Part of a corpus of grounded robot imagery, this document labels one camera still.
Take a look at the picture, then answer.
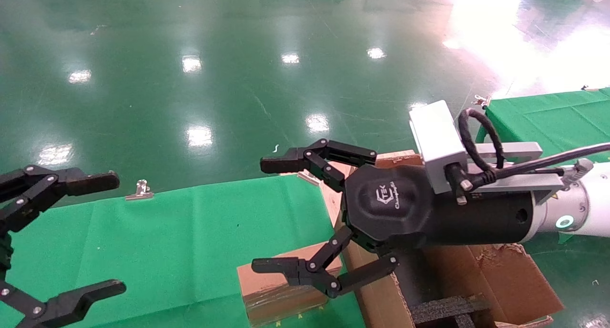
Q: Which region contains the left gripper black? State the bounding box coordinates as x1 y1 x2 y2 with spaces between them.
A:
0 165 127 328

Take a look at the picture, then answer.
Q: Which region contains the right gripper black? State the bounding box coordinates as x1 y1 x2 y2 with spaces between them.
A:
251 138 535 299

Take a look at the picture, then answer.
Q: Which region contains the small cardboard box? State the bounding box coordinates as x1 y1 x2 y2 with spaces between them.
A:
237 242 345 327

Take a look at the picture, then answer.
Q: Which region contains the large open cardboard carton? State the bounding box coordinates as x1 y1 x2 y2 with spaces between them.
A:
318 149 566 328

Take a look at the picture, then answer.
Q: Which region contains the large green table cloth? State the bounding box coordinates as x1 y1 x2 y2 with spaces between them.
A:
0 174 367 328

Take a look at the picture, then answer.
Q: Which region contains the black foam insert strip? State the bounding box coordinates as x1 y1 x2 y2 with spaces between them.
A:
410 295 492 328

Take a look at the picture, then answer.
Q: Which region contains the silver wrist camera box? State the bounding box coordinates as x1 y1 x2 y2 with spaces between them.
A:
409 100 470 195

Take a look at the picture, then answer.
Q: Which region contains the black camera cable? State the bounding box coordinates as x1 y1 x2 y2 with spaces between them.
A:
445 107 610 205

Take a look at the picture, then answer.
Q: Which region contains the silver camera mounting bracket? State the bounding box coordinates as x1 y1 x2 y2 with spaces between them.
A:
463 142 567 206

